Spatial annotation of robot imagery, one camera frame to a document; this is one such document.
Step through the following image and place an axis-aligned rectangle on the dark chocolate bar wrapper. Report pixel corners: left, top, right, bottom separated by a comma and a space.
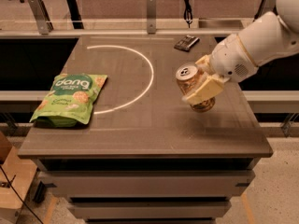
174, 35, 200, 52

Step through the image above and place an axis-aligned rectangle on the right metal rail bracket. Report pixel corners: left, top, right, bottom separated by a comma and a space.
254, 0, 276, 20

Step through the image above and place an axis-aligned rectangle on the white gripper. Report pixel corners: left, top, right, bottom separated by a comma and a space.
182, 34, 258, 105

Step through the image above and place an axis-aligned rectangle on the wooden box at left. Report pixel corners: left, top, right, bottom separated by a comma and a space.
0, 133, 36, 224

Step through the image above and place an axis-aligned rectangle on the left metal rail bracket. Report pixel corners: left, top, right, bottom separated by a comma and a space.
27, 0, 53, 35

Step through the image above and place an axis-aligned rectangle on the middle metal rail bracket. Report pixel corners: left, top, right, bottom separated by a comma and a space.
147, 0, 156, 34

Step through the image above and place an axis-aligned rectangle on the metal rail bracket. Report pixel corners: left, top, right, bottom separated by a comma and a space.
254, 0, 276, 20
147, 0, 156, 34
27, 0, 53, 35

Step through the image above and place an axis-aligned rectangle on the grey drawer cabinet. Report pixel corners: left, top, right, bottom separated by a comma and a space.
39, 170, 255, 224

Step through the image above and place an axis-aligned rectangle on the black hanging cable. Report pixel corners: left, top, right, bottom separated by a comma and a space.
181, 0, 193, 29

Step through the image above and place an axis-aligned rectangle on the green snack bag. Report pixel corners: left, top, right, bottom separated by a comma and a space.
30, 74, 107, 128

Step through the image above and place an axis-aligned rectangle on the black floor cable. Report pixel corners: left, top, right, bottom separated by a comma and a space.
0, 165, 45, 224

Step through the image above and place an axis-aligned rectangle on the orange soda can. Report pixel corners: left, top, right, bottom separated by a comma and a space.
176, 63, 215, 113

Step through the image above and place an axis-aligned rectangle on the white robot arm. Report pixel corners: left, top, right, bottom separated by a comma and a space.
182, 0, 299, 105

